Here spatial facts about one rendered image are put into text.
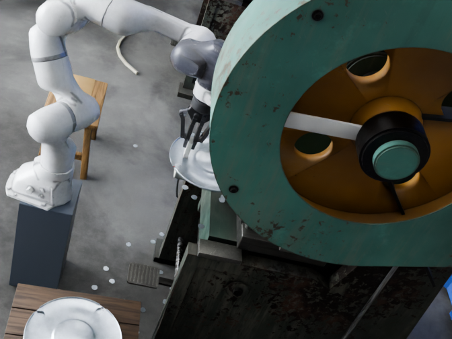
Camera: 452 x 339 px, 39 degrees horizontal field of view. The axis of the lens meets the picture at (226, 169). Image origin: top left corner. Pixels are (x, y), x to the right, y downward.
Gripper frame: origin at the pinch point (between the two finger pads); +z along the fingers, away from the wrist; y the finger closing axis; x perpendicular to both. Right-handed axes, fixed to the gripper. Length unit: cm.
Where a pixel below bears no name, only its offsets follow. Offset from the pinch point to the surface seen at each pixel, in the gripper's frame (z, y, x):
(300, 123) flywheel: -50, -15, 44
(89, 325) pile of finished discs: 44, 17, 42
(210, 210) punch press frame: 17.2, -13.0, 8.0
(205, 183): 3.5, -7.3, 11.1
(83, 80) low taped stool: 50, 43, -91
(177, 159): 4.1, 2.2, 2.3
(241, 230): 11.4, -21.8, 19.5
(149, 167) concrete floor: 82, 3, -80
